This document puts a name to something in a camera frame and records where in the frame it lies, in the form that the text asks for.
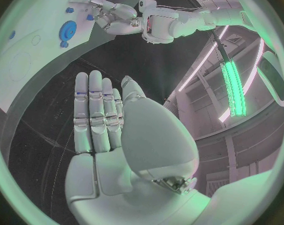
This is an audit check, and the glowing light bar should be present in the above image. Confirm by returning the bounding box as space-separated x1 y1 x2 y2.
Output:
219 57 248 118

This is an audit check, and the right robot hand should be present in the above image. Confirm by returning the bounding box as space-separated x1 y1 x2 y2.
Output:
64 70 213 225

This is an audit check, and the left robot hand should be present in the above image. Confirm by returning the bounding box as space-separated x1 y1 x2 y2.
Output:
88 0 143 36

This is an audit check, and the white task board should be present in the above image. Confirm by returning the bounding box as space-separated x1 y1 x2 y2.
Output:
0 0 157 115

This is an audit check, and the white cable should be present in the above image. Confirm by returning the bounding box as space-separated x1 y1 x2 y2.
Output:
155 4 202 10

